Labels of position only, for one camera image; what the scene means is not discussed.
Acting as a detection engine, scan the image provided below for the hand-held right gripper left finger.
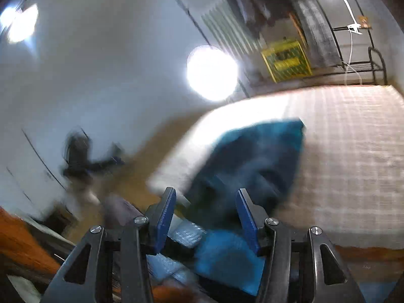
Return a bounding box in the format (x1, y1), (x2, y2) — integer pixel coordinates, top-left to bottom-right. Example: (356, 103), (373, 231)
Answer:
(39, 187), (176, 303)

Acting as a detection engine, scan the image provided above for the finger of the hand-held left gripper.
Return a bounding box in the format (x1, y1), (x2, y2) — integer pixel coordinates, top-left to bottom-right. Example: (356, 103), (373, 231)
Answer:
(91, 145), (125, 171)

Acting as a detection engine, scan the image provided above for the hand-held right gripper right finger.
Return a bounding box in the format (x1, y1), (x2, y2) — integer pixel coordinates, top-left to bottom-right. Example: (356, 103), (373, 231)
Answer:
(237, 188), (367, 303)

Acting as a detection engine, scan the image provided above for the teal plaid shirt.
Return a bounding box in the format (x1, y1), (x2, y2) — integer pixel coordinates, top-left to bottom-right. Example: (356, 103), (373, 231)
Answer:
(183, 118), (307, 295)

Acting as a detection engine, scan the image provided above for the black metal clothes rack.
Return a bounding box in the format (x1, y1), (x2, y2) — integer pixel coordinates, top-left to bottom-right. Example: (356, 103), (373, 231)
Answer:
(166, 0), (384, 98)

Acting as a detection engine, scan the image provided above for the orange cloth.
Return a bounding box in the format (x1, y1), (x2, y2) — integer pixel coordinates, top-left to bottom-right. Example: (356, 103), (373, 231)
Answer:
(0, 207), (67, 276)

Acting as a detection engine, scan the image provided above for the beige checked blanket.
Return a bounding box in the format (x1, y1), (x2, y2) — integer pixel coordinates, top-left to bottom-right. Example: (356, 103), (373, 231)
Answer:
(148, 85), (404, 250)

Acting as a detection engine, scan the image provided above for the bright round lamp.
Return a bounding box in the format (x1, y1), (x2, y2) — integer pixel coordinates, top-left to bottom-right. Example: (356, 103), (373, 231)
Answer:
(186, 45), (239, 102)

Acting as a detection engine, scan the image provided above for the yellow printed box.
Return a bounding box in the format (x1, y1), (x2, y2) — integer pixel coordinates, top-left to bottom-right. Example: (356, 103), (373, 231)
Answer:
(260, 39), (313, 83)

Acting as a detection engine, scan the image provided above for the orange wooden board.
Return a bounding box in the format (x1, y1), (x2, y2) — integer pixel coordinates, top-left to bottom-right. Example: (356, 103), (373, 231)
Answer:
(289, 12), (308, 48)

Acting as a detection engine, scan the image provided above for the grey plaid coat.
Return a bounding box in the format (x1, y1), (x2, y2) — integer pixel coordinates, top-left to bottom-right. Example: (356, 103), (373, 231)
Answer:
(284, 0), (343, 67)

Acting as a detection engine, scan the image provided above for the black jacket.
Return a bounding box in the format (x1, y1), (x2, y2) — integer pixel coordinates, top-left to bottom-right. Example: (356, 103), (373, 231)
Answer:
(240, 0), (291, 29)

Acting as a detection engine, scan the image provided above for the green striped wall poster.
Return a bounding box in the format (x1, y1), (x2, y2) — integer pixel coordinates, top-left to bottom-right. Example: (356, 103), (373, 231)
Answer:
(200, 0), (269, 57)

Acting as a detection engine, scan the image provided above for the black metal tube frame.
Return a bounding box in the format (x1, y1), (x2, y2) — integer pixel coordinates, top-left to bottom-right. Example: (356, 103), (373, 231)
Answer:
(368, 46), (388, 86)

